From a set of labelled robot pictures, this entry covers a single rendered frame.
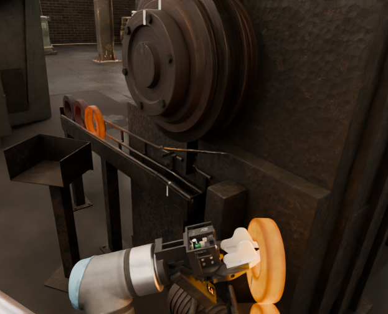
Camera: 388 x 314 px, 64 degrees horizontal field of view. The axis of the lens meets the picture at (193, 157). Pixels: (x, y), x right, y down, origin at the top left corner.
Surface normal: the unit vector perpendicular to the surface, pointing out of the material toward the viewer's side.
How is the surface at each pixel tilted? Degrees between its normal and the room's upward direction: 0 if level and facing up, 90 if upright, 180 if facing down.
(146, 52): 90
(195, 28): 57
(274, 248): 32
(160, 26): 90
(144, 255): 21
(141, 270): 46
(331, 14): 90
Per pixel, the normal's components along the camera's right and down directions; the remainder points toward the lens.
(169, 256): 0.06, 0.44
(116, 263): -0.20, -0.70
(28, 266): 0.05, -0.90
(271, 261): 0.09, -0.26
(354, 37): -0.78, 0.24
